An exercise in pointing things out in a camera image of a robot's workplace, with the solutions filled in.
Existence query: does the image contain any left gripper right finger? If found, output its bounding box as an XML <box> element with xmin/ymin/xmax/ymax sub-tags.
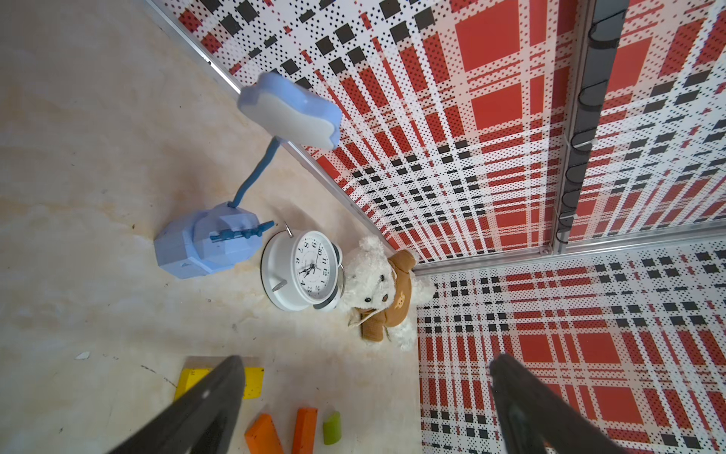
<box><xmin>490</xmin><ymin>354</ymin><xmax>624</xmax><ymax>453</ymax></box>

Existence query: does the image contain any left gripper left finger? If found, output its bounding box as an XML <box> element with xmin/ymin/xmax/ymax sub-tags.
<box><xmin>112</xmin><ymin>356</ymin><xmax>246</xmax><ymax>453</ymax></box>

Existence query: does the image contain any orange trapezoid block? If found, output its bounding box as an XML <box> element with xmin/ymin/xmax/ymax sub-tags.
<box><xmin>245</xmin><ymin>414</ymin><xmax>284</xmax><ymax>454</ymax></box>

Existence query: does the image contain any yellow long block top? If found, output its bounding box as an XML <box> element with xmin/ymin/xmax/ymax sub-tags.
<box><xmin>174</xmin><ymin>367</ymin><xmax>265</xmax><ymax>401</ymax></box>

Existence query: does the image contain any orange rectangular block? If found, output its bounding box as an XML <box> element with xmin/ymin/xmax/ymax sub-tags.
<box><xmin>291</xmin><ymin>408</ymin><xmax>318</xmax><ymax>454</ymax></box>

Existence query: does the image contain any green half-cylinder block top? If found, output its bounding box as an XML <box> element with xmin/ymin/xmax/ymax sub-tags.
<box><xmin>323</xmin><ymin>412</ymin><xmax>342</xmax><ymax>446</ymax></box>

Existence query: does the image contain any white alarm clock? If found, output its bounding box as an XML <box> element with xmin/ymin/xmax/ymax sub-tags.
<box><xmin>260</xmin><ymin>228</ymin><xmax>345</xmax><ymax>312</ymax></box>

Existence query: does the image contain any white teddy bear brown hoodie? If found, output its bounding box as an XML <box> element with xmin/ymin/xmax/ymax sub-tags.
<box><xmin>338</xmin><ymin>236</ymin><xmax>436</xmax><ymax>351</ymax></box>

